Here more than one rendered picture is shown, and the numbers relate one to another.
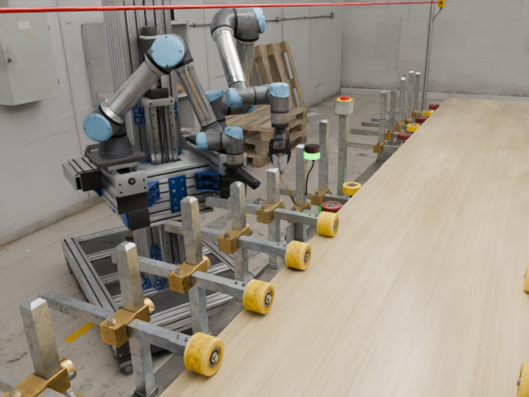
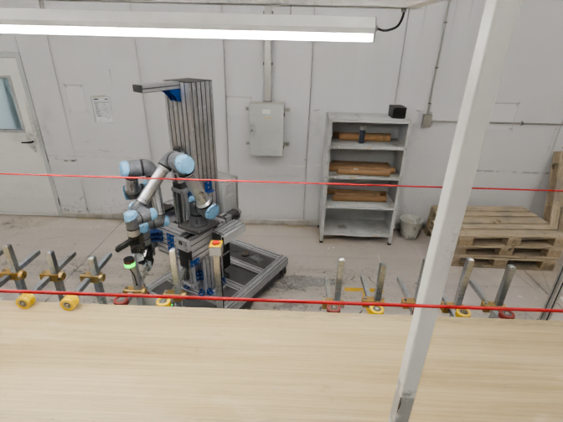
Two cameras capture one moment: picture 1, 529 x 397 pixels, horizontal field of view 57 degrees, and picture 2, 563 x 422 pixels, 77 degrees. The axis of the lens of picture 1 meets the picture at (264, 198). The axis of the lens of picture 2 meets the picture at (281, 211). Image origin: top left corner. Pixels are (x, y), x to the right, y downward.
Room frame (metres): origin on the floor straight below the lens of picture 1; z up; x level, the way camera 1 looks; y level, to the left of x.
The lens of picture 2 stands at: (1.85, -2.16, 2.29)
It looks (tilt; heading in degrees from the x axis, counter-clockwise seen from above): 25 degrees down; 63
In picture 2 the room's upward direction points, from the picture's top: 1 degrees clockwise
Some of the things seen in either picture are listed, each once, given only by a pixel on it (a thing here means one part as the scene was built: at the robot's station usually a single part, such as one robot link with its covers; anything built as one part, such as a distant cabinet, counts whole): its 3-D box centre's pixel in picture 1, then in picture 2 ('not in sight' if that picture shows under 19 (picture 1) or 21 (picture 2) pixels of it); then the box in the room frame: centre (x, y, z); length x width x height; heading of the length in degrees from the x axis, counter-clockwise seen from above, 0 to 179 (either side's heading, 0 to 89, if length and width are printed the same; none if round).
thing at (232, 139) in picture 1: (233, 140); (143, 230); (1.99, 0.12, 1.12); 0.09 x 0.08 x 0.11; 89
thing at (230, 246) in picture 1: (235, 237); (53, 275); (1.43, 0.10, 0.95); 0.13 x 0.06 x 0.05; 152
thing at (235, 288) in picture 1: (182, 273); (12, 272); (1.20, 0.24, 0.95); 0.50 x 0.04 x 0.04; 62
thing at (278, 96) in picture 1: (279, 98); (131, 220); (1.93, -0.07, 1.31); 0.09 x 0.08 x 0.11; 20
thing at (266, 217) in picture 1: (271, 209); (92, 277); (1.65, -0.02, 0.95); 0.13 x 0.06 x 0.05; 152
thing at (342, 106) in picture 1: (344, 107); (216, 249); (2.34, -0.39, 1.18); 0.07 x 0.07 x 0.08; 62
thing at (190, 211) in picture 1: (195, 275); (18, 277); (1.23, 0.20, 0.93); 0.03 x 0.03 x 0.48; 62
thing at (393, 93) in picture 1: (391, 125); (377, 295); (3.21, -0.86, 0.88); 0.03 x 0.03 x 0.48; 62
